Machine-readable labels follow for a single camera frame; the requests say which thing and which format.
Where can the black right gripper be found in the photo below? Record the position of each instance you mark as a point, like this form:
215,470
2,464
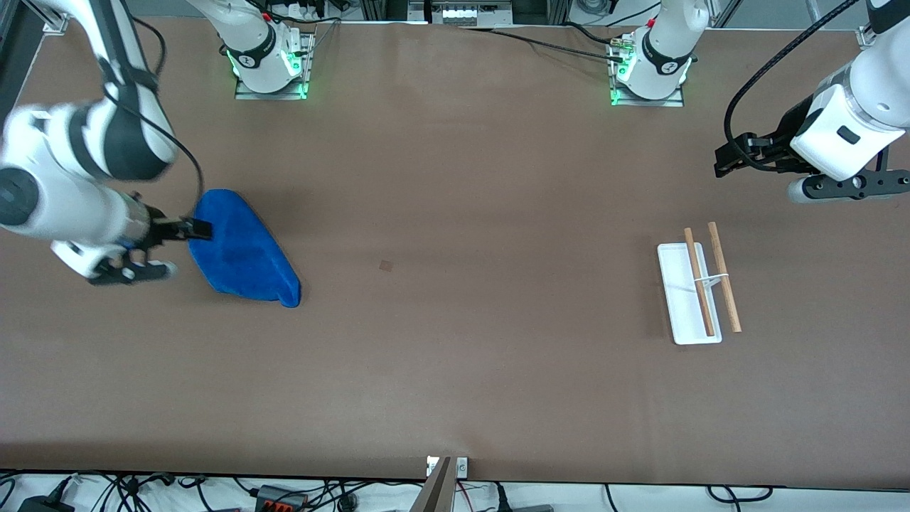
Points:
159,229

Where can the silver table corner bracket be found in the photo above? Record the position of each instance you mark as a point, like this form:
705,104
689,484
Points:
866,37
54,25

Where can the blue towel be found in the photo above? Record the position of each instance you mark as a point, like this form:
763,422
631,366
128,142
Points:
242,256

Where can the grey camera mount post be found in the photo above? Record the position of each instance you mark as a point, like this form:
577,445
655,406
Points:
435,491

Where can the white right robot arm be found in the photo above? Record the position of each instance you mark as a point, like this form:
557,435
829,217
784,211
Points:
43,206

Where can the white towel rack base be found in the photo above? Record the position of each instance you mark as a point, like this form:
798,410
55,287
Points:
679,299

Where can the silver table edge bracket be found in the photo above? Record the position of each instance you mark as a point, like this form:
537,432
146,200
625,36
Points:
462,467

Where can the white power strip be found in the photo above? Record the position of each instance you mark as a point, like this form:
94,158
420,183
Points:
462,14

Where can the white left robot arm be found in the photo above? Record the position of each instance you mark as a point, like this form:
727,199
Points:
874,85

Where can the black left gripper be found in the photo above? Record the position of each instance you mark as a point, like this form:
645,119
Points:
780,144

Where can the black orange connector box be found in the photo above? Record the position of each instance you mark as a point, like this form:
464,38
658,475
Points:
281,499

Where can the wooden rack rod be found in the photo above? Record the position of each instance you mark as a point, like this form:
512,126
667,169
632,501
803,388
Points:
731,306
704,306

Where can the black power adapter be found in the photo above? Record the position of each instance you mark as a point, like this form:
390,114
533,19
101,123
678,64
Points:
43,505

